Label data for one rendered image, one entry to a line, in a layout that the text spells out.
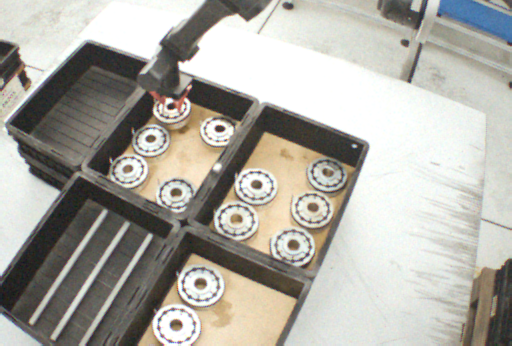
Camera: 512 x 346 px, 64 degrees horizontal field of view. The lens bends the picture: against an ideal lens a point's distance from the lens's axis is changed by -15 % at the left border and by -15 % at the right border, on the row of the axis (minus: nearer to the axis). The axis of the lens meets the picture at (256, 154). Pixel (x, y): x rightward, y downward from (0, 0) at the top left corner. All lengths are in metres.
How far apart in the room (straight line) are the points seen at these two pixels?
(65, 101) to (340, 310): 0.98
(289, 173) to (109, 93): 0.58
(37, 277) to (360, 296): 0.81
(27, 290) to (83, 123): 0.52
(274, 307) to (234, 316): 0.09
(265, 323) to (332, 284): 0.27
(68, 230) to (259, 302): 0.49
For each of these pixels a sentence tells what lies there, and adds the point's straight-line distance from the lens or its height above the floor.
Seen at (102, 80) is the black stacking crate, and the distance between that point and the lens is 1.46.
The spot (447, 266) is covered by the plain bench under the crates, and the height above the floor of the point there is 0.70.
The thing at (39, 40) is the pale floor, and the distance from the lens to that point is 3.17.
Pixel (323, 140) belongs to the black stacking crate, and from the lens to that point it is 1.22.
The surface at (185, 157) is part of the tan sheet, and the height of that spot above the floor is 0.83.
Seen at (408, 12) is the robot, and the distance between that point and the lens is 1.29.
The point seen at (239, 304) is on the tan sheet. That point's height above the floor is 0.83.
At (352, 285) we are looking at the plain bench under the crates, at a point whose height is 0.70.
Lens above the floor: 1.81
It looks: 53 degrees down
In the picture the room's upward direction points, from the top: 6 degrees clockwise
